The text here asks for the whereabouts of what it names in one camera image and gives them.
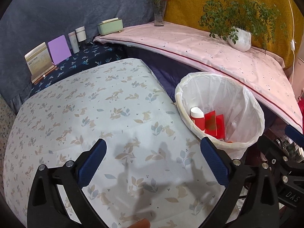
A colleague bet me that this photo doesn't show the red cardboard box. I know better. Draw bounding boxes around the red cardboard box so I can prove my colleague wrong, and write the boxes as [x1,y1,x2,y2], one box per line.
[205,111,226,139]

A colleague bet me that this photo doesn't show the red white paper cup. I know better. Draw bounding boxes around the red white paper cup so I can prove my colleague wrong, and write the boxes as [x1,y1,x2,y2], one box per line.
[190,107,205,131]

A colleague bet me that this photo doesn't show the white lined trash bin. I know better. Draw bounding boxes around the white lined trash bin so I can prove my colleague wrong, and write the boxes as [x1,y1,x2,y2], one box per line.
[175,72,265,158]

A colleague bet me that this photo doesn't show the person hand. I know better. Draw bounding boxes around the person hand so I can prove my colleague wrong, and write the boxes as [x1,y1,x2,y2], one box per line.
[128,219,150,228]

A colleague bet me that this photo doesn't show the rabbit print tablecloth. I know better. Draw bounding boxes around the rabbit print tablecloth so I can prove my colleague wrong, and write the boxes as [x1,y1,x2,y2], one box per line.
[4,58,224,227]

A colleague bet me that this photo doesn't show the mustard yellow backdrop cloth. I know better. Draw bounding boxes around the mustard yellow backdrop cloth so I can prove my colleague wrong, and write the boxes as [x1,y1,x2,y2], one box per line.
[165,0,303,69]

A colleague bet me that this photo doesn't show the pink bed cover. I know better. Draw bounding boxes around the pink bed cover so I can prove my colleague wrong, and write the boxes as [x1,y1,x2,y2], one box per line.
[94,22,303,132]

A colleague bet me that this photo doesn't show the navy floral cloth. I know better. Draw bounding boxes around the navy floral cloth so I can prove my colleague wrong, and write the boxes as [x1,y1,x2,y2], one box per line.
[30,42,127,96]

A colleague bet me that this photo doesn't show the beige desk calendar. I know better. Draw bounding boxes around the beige desk calendar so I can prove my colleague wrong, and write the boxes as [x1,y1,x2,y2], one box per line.
[24,42,56,83]

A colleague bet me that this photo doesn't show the purple card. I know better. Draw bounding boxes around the purple card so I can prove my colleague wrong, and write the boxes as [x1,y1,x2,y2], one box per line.
[47,35,72,65]

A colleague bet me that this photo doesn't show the white potted green plant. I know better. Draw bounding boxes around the white potted green plant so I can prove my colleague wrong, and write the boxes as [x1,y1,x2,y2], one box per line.
[198,0,287,49]

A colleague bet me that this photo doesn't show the slim white bottle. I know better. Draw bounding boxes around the slim white bottle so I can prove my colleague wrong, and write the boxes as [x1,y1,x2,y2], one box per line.
[68,31,79,54]

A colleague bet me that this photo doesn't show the white cylindrical jar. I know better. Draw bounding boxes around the white cylindrical jar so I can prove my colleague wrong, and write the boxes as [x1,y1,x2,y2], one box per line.
[75,26,87,42]

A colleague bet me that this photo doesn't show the mint green tissue box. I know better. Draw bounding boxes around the mint green tissue box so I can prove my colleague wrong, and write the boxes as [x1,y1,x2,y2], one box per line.
[97,17,124,36]

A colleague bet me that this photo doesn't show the blue grey backdrop cloth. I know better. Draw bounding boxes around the blue grey backdrop cloth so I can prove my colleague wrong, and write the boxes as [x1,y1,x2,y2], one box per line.
[1,0,154,113]

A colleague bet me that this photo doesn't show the glass vase pink flowers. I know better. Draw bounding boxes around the glass vase pink flowers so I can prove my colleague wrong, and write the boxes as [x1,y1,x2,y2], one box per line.
[151,0,168,26]

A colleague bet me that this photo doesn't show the white lamp cord with switch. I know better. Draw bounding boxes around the white lamp cord with switch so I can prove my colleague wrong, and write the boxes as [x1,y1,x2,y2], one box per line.
[286,0,297,83]

